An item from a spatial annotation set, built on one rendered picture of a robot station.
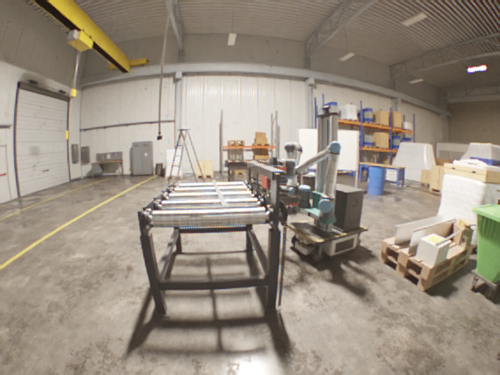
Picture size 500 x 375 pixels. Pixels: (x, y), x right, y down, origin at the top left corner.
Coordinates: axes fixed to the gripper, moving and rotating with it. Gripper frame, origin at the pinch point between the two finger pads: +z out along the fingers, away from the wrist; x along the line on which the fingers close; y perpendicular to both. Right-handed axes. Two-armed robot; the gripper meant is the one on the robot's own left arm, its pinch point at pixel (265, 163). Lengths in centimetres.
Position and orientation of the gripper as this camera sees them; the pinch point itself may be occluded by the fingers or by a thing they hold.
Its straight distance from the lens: 226.3
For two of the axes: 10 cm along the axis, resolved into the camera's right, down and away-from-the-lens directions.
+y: -1.6, -1.8, 9.7
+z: -9.9, 0.3, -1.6
